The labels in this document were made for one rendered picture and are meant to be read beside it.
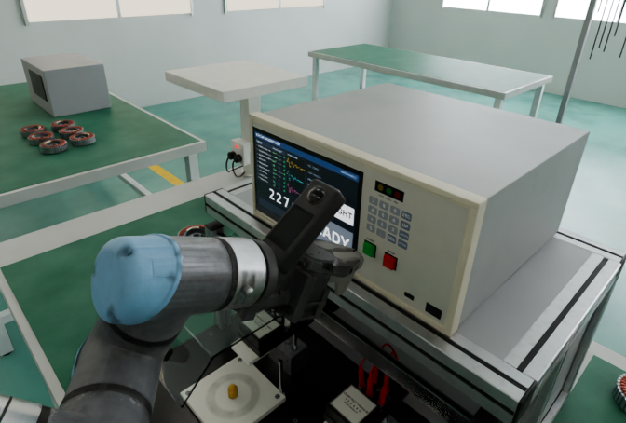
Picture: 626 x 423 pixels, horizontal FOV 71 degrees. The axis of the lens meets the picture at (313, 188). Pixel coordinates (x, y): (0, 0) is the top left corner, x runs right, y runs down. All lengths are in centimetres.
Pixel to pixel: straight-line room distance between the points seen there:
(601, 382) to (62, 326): 126
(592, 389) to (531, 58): 631
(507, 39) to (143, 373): 714
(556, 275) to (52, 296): 119
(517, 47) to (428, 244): 678
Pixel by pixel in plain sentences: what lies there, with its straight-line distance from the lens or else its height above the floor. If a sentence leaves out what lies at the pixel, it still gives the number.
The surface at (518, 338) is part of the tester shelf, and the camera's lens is 68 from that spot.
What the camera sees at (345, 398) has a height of 92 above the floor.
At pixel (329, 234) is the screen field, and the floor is 117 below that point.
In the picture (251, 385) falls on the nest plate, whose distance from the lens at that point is 100.
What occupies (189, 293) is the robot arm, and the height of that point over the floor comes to 130.
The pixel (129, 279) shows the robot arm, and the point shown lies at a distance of 39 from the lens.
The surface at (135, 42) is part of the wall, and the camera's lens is 550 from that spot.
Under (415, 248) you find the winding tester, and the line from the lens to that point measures 61.
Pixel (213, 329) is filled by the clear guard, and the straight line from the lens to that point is 71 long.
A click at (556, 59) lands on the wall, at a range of 714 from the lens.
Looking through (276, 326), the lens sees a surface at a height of 92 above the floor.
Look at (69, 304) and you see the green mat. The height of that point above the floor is 75.
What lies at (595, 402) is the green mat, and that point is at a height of 75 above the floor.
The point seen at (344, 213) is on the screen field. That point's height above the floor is 122.
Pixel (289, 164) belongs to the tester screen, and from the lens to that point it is 74.
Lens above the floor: 156
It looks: 27 degrees down
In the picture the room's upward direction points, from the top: 2 degrees clockwise
